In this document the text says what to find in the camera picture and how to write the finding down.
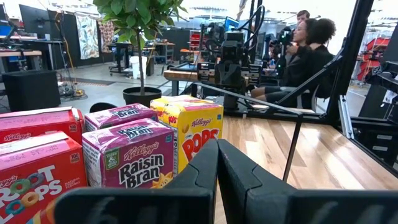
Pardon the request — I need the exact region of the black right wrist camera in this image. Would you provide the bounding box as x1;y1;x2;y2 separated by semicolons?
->
223;30;246;60

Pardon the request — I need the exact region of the green potted plant black pot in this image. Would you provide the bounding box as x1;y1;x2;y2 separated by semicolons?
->
92;0;189;108

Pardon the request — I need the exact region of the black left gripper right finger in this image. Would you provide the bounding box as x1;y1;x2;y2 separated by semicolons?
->
216;139;398;224

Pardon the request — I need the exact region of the silver metal bracket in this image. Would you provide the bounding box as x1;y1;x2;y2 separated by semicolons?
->
337;95;356;139

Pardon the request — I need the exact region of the floral print hanging cloth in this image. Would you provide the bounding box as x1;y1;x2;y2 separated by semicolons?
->
98;20;116;54

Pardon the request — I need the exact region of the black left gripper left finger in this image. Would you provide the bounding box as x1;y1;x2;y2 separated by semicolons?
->
54;139;218;224

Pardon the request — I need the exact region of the blue screen monitor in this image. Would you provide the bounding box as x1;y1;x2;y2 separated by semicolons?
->
224;17;240;32

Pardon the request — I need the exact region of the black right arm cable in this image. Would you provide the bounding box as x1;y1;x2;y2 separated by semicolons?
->
236;4;267;42

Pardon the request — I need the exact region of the person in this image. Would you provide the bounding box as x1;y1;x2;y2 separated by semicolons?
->
250;17;338;108
285;9;312;57

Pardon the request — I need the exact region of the black aluminium table frame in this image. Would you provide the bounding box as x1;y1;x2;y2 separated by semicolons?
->
167;0;398;180

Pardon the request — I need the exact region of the red metal rack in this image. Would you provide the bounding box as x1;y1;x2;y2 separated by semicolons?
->
356;37;388;82

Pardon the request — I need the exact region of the purple Raisin Bran cereal box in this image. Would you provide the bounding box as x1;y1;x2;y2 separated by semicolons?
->
83;103;159;133
81;118;176;190

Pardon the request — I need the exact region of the wooden top desk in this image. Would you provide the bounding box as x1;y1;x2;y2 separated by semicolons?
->
0;49;44;74

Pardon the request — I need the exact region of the leaf print hanging cloth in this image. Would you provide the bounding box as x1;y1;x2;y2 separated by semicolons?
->
75;15;101;60

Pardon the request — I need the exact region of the black computer monitor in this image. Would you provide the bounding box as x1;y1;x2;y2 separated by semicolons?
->
19;4;49;38

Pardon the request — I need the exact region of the wooden workbench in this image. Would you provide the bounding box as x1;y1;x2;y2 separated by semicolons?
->
163;70;219;83

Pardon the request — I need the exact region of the black cabinet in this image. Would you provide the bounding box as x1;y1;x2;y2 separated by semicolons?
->
1;70;62;113

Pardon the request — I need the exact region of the red Froot Loops cereal box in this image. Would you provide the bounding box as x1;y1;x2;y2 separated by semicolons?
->
0;130;89;224
0;106;86;145

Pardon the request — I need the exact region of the black loop handle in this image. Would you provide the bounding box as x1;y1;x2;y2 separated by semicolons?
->
89;102;119;114

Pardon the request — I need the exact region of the white bin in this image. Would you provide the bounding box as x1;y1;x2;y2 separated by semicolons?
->
129;55;148;80

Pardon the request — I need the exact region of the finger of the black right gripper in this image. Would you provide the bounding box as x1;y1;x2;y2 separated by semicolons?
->
231;59;247;93
216;59;233;93

